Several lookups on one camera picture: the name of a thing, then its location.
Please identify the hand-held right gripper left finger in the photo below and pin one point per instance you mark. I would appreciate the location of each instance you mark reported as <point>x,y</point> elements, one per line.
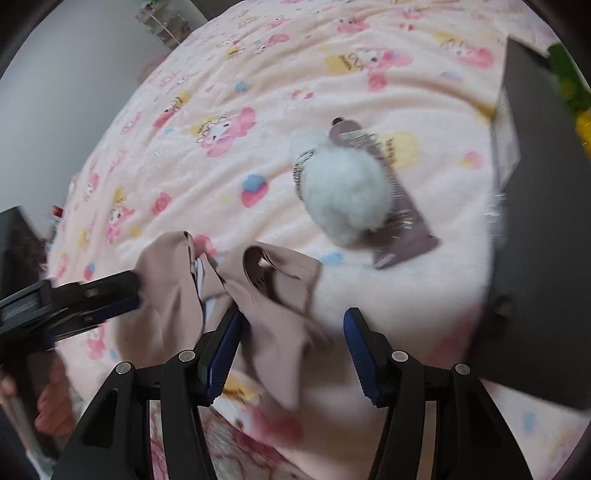
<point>226,355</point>

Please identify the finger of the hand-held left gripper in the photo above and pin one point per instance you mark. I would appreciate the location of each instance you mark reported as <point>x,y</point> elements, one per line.
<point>111,284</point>
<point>115,307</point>

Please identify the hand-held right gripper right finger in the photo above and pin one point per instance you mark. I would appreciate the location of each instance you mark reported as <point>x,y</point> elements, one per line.
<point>364,355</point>

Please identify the beige cloth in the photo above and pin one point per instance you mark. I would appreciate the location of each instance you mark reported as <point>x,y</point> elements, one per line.
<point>175,286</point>

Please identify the person's left hand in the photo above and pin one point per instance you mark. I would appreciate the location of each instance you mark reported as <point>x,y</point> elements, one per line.
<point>55,406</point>

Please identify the brown cream tube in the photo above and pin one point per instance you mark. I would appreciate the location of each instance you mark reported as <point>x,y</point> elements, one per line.
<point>411,230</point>

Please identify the pink cartoon printed blanket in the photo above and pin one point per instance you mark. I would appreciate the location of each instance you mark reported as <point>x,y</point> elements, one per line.
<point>277,92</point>

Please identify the white shelf rack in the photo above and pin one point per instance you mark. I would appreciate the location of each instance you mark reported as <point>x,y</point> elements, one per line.
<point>161,23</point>

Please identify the dark door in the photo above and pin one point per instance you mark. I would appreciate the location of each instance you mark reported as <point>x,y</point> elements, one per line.
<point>212,7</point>

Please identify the green snack packet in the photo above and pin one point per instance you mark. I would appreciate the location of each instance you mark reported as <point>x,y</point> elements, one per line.
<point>565,78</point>

